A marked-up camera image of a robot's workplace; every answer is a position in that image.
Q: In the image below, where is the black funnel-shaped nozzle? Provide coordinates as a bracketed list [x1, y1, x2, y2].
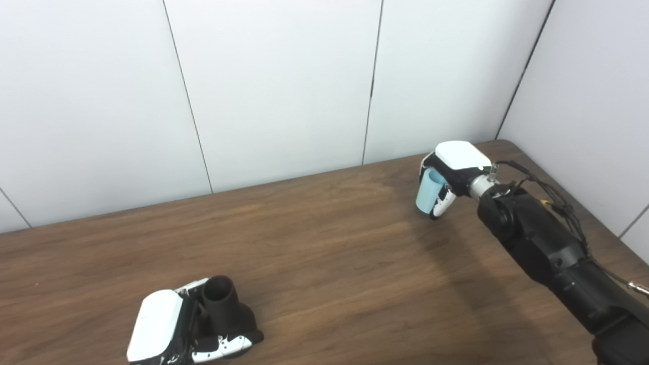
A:
[202, 275, 258, 338]

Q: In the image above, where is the light blue cylinder cup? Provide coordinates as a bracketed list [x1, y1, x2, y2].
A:
[416, 168, 447, 214]

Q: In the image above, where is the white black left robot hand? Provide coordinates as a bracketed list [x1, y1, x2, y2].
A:
[126, 277, 265, 365]

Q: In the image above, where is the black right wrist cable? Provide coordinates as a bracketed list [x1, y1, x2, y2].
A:
[489, 160, 649, 298]

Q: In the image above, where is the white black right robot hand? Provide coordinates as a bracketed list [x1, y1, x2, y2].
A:
[418, 140, 493, 221]

